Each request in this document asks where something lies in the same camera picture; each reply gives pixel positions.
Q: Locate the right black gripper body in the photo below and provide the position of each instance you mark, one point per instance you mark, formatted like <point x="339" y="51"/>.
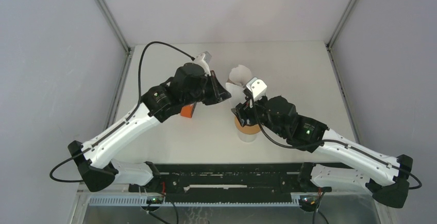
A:
<point x="275" y="130"/>

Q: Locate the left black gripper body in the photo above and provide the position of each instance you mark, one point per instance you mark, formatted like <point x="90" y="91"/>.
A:
<point x="201" y="95"/>

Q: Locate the clear glass carafe brown band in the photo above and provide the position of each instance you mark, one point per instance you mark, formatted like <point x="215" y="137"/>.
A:
<point x="247" y="138"/>

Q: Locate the orange coffee filter box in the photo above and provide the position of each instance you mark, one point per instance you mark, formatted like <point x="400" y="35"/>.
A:
<point x="188" y="111"/>

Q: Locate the white paper coffee filter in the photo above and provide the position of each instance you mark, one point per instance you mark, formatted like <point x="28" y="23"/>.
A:
<point x="240" y="75"/>

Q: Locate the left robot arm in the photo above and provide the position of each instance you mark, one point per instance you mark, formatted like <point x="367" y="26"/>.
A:
<point x="95" y="158"/>

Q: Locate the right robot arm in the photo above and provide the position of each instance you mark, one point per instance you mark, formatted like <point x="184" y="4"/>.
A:
<point x="382" y="176"/>

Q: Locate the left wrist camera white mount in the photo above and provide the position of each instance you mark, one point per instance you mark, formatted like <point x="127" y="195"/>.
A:
<point x="203" y="60"/>

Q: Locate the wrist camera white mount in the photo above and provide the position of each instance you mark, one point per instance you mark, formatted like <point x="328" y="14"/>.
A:
<point x="203" y="60"/>
<point x="254" y="90"/>

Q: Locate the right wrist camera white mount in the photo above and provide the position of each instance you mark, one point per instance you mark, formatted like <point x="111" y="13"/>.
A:
<point x="254" y="90"/>

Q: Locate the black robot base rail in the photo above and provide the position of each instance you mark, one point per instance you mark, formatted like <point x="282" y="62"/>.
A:
<point x="272" y="184"/>

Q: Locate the left aluminium frame post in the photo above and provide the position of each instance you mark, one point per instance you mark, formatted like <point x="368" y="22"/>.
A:
<point x="110" y="19"/>

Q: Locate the aluminium frame post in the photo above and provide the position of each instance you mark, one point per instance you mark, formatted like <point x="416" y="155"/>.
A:
<point x="341" y="23"/>
<point x="110" y="19"/>

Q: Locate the right aluminium frame post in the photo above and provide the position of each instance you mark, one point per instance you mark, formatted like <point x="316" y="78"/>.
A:
<point x="341" y="23"/>

